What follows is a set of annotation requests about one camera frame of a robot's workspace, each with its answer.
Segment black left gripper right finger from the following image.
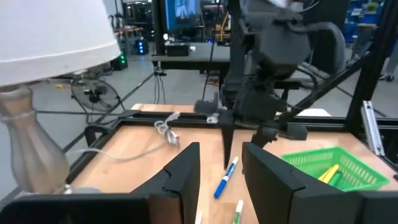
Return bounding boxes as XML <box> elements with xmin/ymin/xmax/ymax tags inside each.
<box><xmin>242</xmin><ymin>142</ymin><xmax>398</xmax><ymax>224</ymax></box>

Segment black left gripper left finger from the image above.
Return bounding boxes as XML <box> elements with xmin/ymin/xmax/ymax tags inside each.
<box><xmin>0</xmin><ymin>142</ymin><xmax>200</xmax><ymax>224</ymax></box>

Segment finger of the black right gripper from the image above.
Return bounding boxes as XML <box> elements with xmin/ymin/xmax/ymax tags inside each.
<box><xmin>221</xmin><ymin>121</ymin><xmax>236</xmax><ymax>170</ymax></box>
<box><xmin>251</xmin><ymin>127</ymin><xmax>279</xmax><ymax>149</ymax></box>

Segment yellow thin marker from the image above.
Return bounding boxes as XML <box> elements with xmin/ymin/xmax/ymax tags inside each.
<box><xmin>317</xmin><ymin>164</ymin><xmax>340</xmax><ymax>184</ymax></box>

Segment green capped thin marker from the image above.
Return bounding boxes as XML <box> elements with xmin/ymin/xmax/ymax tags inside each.
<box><xmin>232</xmin><ymin>199</ymin><xmax>245</xmax><ymax>224</ymax></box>
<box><xmin>328</xmin><ymin>172</ymin><xmax>343</xmax><ymax>188</ymax></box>

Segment blue capped thin marker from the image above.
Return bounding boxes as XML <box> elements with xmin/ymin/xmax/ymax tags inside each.
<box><xmin>213</xmin><ymin>156</ymin><xmax>239</xmax><ymax>200</ymax></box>

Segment white paper sheet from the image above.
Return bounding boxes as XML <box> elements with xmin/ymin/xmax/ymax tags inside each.
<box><xmin>297</xmin><ymin>108</ymin><xmax>332</xmax><ymax>118</ymax></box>

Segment grey monitor desk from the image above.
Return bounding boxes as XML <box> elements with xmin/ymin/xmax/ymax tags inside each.
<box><xmin>150</xmin><ymin>42</ymin><xmax>233</xmax><ymax>71</ymax></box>

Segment small black box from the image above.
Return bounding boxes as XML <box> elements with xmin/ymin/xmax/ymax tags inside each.
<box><xmin>164</xmin><ymin>43</ymin><xmax>197</xmax><ymax>57</ymax></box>

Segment green plastic basket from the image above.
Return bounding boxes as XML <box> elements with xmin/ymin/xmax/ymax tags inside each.
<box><xmin>280</xmin><ymin>146</ymin><xmax>391</xmax><ymax>193</ymax></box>

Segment black floor fan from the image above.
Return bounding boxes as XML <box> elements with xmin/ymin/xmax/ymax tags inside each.
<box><xmin>70</xmin><ymin>77</ymin><xmax>125</xmax><ymax>124</ymax></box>

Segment black computer monitor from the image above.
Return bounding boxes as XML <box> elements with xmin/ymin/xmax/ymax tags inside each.
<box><xmin>151</xmin><ymin>0</ymin><xmax>205</xmax><ymax>56</ymax></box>

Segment computer tower blue lights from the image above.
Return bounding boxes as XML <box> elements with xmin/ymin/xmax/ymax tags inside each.
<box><xmin>134</xmin><ymin>36</ymin><xmax>150</xmax><ymax>57</ymax></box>

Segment black box green light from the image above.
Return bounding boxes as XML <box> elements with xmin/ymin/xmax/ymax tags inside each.
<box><xmin>110</xmin><ymin>49</ymin><xmax>129</xmax><ymax>72</ymax></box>

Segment white shade table lamp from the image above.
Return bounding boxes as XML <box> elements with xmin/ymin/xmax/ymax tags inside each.
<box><xmin>0</xmin><ymin>0</ymin><xmax>121</xmax><ymax>195</ymax></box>

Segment white lamp cord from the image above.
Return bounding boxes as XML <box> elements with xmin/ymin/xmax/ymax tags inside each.
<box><xmin>64</xmin><ymin>111</ymin><xmax>182</xmax><ymax>164</ymax></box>

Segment black aluminium table frame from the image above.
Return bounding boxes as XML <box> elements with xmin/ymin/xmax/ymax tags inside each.
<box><xmin>60</xmin><ymin>0</ymin><xmax>398</xmax><ymax>175</ymax></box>

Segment silver aluminium bracket bar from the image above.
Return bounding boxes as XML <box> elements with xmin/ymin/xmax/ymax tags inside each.
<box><xmin>360</xmin><ymin>100</ymin><xmax>386</xmax><ymax>157</ymax></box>

